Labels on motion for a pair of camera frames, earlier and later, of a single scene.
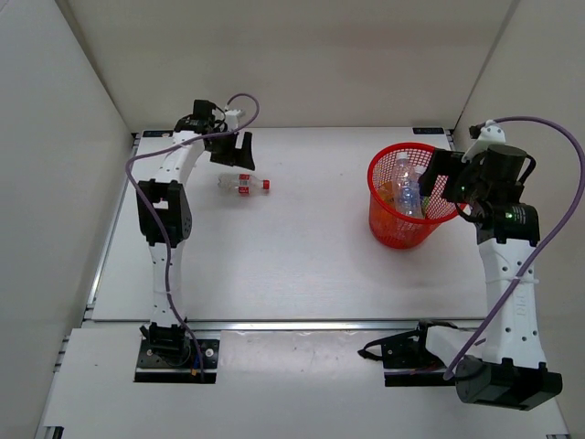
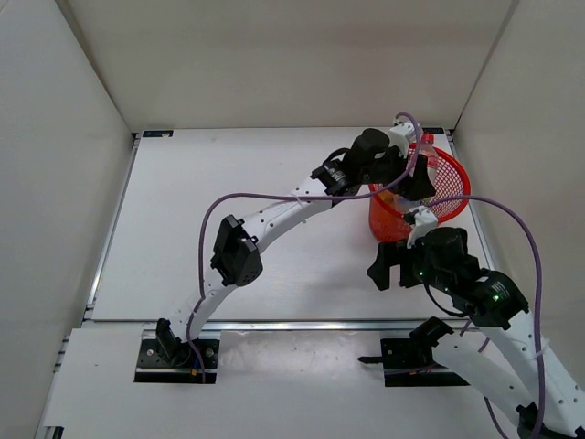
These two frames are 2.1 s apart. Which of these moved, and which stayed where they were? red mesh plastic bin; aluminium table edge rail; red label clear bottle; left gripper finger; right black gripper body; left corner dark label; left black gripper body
Moved: left black gripper body; right black gripper body; red label clear bottle; left gripper finger
Stayed: red mesh plastic bin; aluminium table edge rail; left corner dark label
